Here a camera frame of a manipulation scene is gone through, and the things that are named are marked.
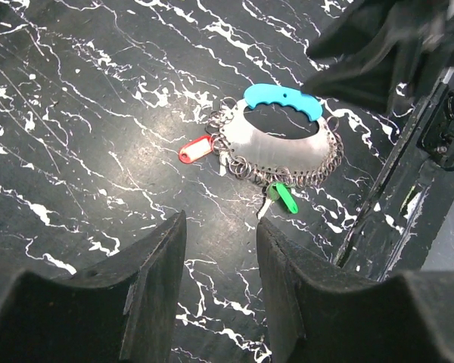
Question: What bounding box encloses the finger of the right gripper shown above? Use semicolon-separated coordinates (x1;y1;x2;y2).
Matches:
300;1;454;113

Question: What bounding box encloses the green key tag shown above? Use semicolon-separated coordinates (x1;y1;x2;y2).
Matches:
257;181;299;219

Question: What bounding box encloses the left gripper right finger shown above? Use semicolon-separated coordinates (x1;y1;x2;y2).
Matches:
257;219;454;362

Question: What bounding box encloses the large key organizer ring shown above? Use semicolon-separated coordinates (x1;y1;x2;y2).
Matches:
204;83;345;190

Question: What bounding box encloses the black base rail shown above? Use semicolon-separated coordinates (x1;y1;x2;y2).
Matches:
332;69;454;281

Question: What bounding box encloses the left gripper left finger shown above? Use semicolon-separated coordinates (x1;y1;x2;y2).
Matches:
0;212;186;362

